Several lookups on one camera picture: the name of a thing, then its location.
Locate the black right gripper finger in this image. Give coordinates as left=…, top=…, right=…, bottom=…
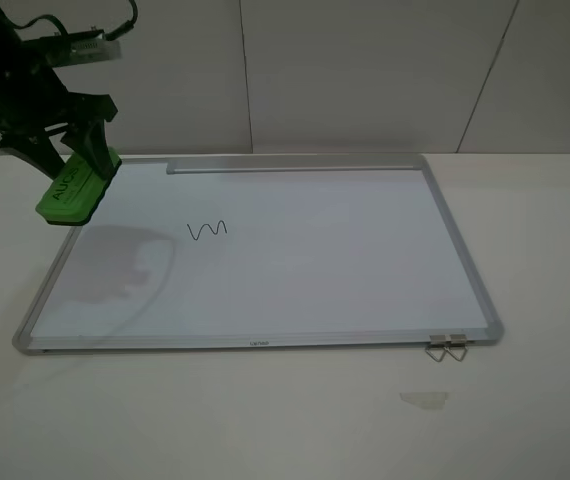
left=61, top=118, right=116, bottom=179

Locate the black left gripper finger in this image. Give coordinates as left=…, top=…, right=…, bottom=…
left=0, top=133, right=65, bottom=180

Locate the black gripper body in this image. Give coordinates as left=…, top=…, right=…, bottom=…
left=0, top=59, right=117, bottom=136

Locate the green whiteboard eraser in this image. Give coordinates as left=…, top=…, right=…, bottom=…
left=35, top=148, right=122, bottom=226

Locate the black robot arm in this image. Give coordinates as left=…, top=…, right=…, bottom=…
left=0, top=8, right=117, bottom=180

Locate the grey whiteboard pen tray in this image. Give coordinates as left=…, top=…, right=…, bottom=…
left=166, top=153, right=427, bottom=175

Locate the white framed whiteboard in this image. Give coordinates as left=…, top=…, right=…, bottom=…
left=13, top=156, right=504, bottom=355

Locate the black marker scribble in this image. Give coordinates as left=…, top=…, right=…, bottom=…
left=186, top=220, right=228, bottom=241

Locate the left metal hanging clip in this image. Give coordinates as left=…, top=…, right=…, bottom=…
left=425, top=335, right=448, bottom=363

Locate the metal hanging clip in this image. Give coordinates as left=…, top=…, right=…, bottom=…
left=444, top=334, right=469, bottom=362
left=425, top=335, right=448, bottom=363

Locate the right metal hanging clip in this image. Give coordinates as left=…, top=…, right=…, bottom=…
left=444, top=334, right=469, bottom=362

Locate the clear tape piece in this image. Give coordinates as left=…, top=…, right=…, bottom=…
left=399, top=392, right=450, bottom=411

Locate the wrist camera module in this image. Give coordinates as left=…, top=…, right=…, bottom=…
left=45, top=31, right=122, bottom=68

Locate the black camera cable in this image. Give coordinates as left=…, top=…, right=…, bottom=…
left=7, top=0, right=140, bottom=41

